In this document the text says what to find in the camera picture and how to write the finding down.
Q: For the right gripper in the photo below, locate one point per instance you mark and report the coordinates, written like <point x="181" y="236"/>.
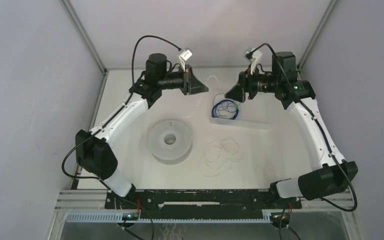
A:
<point x="237" y="92"/>

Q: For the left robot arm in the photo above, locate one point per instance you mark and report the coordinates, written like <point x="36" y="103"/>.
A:
<point x="94" y="148"/>

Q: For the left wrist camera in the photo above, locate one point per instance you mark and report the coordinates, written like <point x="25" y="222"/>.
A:
<point x="184" y="55"/>

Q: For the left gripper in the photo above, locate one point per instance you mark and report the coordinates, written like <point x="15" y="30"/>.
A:
<point x="191" y="85"/>

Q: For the white cable spool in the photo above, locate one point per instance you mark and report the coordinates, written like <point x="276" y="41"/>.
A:
<point x="170" y="141"/>

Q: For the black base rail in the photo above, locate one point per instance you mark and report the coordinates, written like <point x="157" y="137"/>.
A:
<point x="187" y="203"/>

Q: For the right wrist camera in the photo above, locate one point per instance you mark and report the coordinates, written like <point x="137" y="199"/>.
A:
<point x="254" y="57"/>

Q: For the white slotted cable duct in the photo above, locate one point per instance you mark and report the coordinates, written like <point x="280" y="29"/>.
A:
<point x="128" y="217"/>

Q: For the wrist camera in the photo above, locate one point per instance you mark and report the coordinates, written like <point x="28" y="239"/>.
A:
<point x="254" y="57"/>
<point x="184" y="55"/>

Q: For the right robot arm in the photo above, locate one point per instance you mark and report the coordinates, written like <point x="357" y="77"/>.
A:
<point x="330" y="172"/>

